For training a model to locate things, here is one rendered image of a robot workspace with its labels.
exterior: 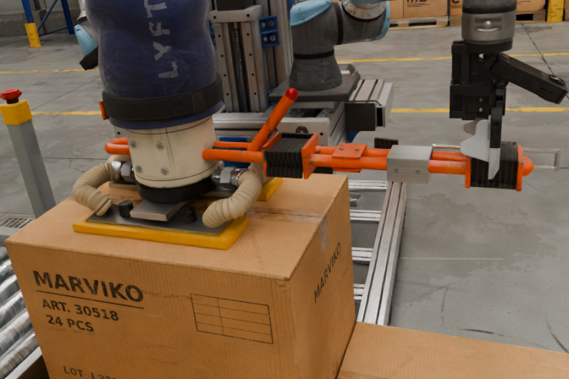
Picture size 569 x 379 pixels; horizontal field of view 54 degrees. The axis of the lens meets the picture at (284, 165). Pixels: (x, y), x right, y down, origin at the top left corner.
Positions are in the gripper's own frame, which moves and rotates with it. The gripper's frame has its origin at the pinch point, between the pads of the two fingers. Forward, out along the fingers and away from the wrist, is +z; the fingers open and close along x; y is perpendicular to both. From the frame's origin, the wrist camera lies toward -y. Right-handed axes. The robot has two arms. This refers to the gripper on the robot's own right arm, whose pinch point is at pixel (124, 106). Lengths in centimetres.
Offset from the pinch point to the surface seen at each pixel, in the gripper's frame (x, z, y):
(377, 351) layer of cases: -16, 53, 67
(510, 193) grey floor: 182, 107, 101
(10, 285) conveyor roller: -14, 53, -45
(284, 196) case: -19, 13, 50
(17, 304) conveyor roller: -21, 54, -36
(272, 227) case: -31, 13, 52
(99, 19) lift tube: -35, -27, 26
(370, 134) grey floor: 264, 107, 6
